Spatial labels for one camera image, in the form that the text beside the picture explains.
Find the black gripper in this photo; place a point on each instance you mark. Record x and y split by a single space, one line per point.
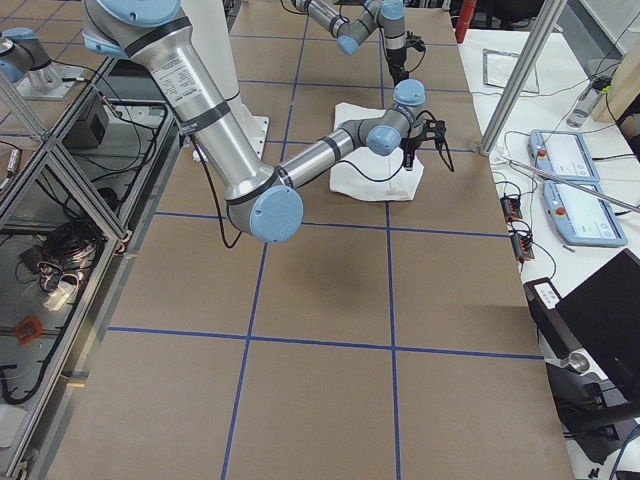
396 64
411 145

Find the white long-sleeve printed shirt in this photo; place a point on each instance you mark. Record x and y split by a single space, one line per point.
366 176

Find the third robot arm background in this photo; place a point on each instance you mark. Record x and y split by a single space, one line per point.
26 64

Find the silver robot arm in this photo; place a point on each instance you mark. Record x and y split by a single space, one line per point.
262 200
387 17

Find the red fire extinguisher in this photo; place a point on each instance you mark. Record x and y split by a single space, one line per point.
466 14

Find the grey framed tray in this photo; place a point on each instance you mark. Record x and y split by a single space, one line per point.
498 67

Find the orange black connector block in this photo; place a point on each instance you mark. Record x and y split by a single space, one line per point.
511 208

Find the upper blue teach pendant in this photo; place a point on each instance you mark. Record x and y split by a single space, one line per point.
564 154

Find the blue teach pendant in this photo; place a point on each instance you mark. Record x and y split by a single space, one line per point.
581 219
564 154

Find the clear water bottle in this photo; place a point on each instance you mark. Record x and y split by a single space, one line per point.
587 100

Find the lower blue teach pendant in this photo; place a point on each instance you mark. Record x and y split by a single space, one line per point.
581 219

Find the black laptop computer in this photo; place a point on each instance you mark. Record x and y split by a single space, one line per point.
594 333

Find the aluminium frame post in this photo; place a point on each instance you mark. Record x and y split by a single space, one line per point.
537 38

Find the black box under frame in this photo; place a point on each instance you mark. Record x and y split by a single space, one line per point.
89 129

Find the aluminium extrusion frame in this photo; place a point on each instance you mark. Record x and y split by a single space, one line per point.
71 221

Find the orange tool under frame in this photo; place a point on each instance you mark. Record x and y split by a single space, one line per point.
28 329

